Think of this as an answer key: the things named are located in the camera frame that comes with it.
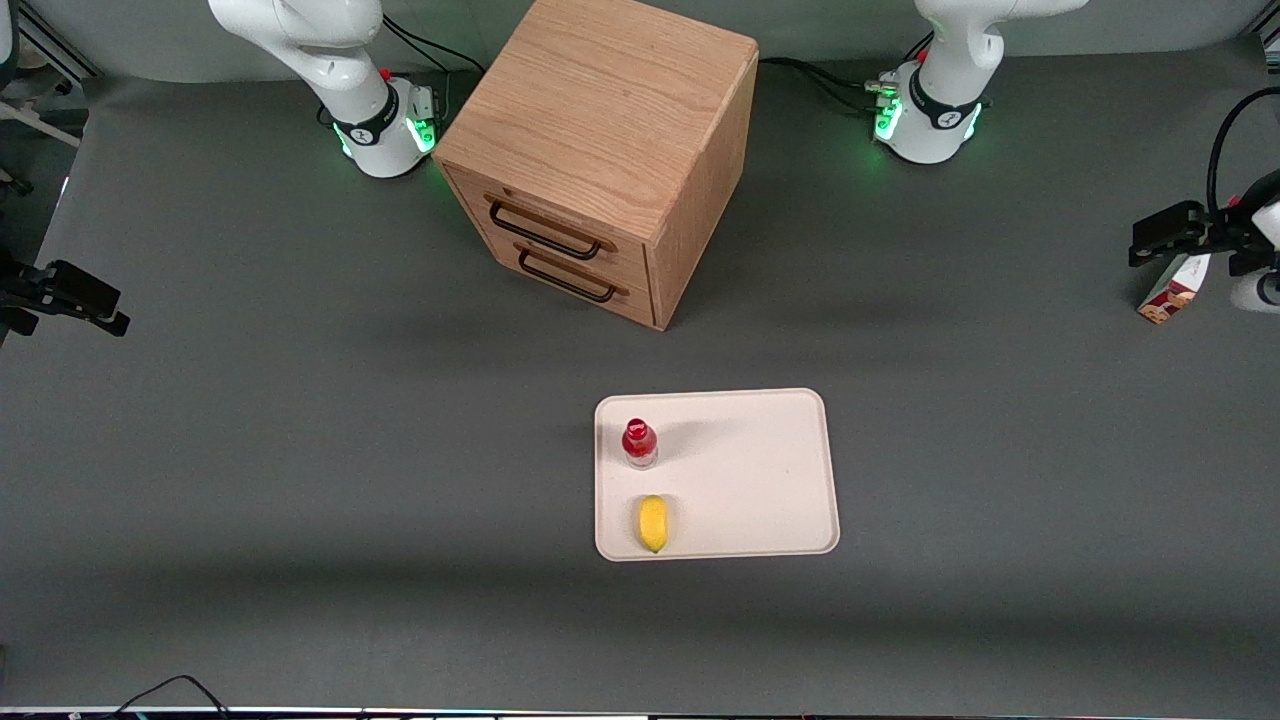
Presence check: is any red cookie box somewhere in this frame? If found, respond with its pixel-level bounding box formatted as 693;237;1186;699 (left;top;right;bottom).
1137;253;1213;326

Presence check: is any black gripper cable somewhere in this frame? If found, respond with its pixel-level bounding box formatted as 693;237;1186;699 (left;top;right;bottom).
1207;87;1280;214

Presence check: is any red capped small bottle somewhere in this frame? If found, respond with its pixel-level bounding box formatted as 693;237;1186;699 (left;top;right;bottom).
621;418;660;470

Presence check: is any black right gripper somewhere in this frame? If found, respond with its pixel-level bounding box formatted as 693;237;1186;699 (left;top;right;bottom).
0;248;132;346

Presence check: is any cream plastic tray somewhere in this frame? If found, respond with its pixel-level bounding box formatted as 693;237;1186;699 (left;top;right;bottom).
594;388;841;562

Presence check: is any wooden drawer cabinet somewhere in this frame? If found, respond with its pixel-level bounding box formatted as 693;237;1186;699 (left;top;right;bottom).
432;0;760;332

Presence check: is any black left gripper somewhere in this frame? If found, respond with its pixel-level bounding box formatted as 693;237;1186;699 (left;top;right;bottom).
1128;195;1280;280

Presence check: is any black drawer handle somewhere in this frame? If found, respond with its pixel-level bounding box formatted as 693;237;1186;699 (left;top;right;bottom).
517;248;617;305
488;200;605;262

